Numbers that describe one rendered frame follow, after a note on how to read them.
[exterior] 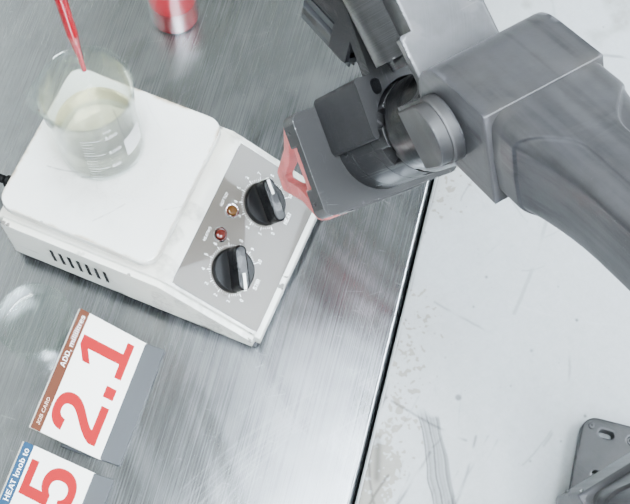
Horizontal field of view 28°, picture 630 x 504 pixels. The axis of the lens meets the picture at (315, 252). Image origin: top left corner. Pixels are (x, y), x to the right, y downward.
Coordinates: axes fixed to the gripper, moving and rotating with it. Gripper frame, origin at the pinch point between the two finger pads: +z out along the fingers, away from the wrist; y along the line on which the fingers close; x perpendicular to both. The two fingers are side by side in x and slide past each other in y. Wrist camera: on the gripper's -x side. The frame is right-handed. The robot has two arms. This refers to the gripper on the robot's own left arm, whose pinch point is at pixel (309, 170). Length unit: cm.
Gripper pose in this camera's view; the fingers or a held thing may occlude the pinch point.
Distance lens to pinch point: 84.5
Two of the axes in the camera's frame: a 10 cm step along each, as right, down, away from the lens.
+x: 3.4, 9.4, 0.4
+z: -4.6, 1.3, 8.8
